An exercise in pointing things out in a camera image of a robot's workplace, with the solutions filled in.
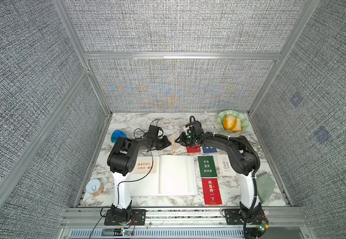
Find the bread piece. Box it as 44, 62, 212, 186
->
223, 115, 242, 132

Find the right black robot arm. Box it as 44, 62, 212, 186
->
174, 132, 262, 218

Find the green card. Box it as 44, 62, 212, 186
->
198, 156, 217, 178

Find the aluminium front rail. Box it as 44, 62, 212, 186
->
56, 207, 317, 239

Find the blue card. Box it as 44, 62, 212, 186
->
202, 146, 217, 154

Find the white photo album book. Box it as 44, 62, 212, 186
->
127, 155, 198, 197

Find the white card grey print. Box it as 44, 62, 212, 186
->
217, 155, 236, 176

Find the dark red card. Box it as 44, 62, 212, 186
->
186, 145, 201, 153

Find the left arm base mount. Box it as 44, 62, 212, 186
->
104, 209, 147, 227

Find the large red card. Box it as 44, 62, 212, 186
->
202, 178, 222, 205

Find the green glass plate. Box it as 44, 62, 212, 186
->
217, 110, 250, 133

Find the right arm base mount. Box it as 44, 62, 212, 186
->
222, 204, 269, 239

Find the green folded cloth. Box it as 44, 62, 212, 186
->
256, 172, 276, 204

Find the blue lidded cup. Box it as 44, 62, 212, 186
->
111, 129, 127, 144

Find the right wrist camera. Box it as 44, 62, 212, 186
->
184, 120, 204, 137

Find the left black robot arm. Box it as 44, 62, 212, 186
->
107, 136, 172, 211

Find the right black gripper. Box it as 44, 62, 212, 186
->
172, 131, 196, 147

